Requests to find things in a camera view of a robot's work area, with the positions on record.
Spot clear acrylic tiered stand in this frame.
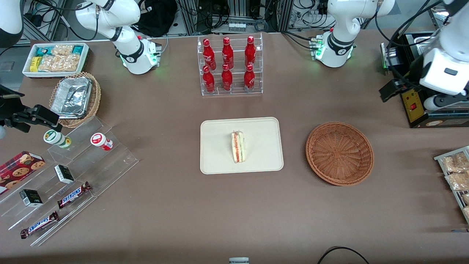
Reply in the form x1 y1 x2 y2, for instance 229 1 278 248
0 117 139 247

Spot tray of packaged snacks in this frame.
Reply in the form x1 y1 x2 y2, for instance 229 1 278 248
434 146 469 225

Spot black food warmer machine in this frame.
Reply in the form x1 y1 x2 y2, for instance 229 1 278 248
380 5 469 129

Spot red cola bottle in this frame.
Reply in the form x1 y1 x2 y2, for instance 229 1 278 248
203 38 217 70
222 37 234 69
244 64 255 92
245 36 256 67
203 65 215 93
221 63 233 91

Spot stacked aluminium foil trays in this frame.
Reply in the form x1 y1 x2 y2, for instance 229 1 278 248
50 76 92 119

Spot cream plastic tray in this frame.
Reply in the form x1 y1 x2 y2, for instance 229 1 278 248
200 117 284 175

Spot black bag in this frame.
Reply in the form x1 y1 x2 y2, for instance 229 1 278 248
132 0 178 37

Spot light wicker basket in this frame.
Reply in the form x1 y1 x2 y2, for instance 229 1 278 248
49 71 101 128

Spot clear rice cracker pack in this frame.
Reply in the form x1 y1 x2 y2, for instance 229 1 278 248
51 45 74 56
59 54 81 72
38 55 61 72

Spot white plastic snack bin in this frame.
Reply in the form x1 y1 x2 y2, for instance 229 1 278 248
22 43 90 78

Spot Snickers chocolate bar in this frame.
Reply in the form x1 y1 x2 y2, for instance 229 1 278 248
20 211 60 239
58 181 92 209

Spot red lid snack cup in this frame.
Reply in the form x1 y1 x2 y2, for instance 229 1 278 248
91 133 113 151

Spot small black carton box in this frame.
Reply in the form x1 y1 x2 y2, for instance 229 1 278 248
19 189 43 208
54 165 75 184

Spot green lid snack cup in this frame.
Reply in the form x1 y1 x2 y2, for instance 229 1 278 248
43 129 72 149

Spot red tartan cookie box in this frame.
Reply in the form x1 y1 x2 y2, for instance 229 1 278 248
0 151 45 196

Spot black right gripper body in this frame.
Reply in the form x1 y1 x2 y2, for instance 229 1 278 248
0 85 25 117

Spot triangle sandwich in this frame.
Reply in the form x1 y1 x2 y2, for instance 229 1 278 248
230 131 247 164

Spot black cable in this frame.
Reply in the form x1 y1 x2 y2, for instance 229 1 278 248
317 246 370 264

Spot brown wicker basket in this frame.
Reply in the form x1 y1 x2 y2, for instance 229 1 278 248
306 122 374 186

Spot clear acrylic bottle rack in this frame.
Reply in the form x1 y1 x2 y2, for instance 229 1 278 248
197 32 263 97

